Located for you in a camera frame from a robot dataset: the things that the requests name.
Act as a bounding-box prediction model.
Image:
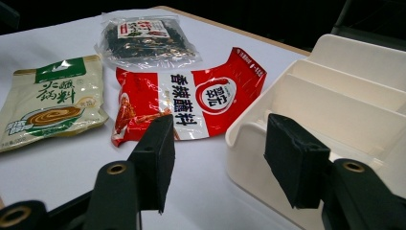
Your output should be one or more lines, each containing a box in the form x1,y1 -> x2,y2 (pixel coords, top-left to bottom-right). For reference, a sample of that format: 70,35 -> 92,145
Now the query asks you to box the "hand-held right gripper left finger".
127,113 -> 176,215

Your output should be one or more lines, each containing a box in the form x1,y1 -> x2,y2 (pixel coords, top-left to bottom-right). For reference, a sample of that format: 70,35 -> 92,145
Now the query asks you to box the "red and white sauce packet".
110,47 -> 268,149

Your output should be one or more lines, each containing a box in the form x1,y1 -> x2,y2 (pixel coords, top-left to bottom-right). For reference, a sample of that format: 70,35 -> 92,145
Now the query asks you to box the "white paper sheet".
0,8 -> 308,230

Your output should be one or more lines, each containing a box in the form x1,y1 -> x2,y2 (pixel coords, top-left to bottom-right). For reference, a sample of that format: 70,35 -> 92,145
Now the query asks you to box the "clear bag of dried seaweed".
94,11 -> 203,72

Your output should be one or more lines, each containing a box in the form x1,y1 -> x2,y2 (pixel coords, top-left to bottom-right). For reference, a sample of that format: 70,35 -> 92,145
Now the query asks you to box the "cream plastic storage box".
224,34 -> 406,230

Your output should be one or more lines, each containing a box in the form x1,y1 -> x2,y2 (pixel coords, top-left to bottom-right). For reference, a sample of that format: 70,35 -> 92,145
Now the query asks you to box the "beige sauce packet green label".
0,55 -> 110,153

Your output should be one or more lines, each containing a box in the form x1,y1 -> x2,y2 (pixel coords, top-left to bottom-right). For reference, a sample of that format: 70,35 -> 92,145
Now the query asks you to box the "black metal frame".
329,0 -> 406,52

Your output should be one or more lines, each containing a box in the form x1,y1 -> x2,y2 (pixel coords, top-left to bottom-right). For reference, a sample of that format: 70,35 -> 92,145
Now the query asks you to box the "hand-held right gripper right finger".
263,113 -> 331,210

